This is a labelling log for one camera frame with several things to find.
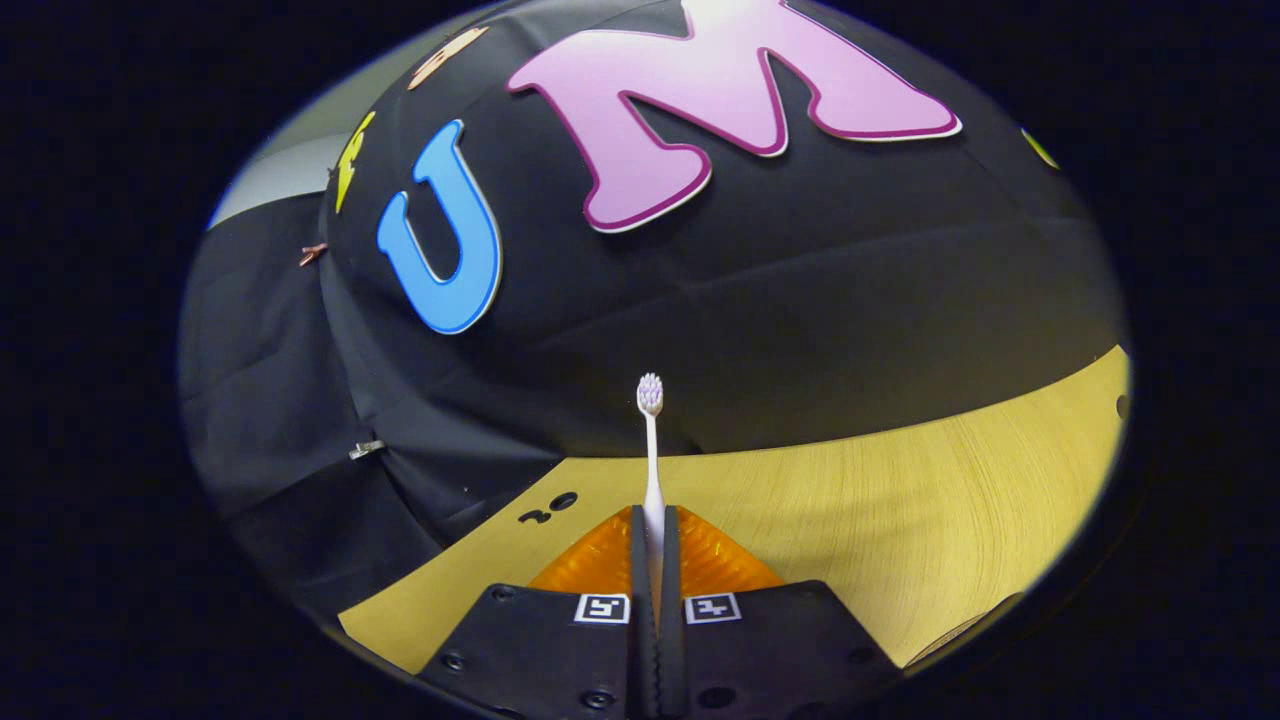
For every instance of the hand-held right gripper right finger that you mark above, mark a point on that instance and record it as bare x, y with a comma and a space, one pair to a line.
770, 650

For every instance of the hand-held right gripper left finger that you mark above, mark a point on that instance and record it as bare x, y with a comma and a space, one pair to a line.
540, 650

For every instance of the round wooden coaster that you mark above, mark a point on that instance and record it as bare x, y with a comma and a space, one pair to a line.
955, 630

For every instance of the white toothbrush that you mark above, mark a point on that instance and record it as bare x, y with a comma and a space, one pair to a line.
652, 470

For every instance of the wooden desktop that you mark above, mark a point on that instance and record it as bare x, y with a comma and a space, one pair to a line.
900, 500

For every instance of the small metal clip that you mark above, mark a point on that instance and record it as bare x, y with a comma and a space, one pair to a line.
366, 450

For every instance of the black backdrop cloth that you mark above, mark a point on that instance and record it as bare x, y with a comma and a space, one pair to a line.
800, 300

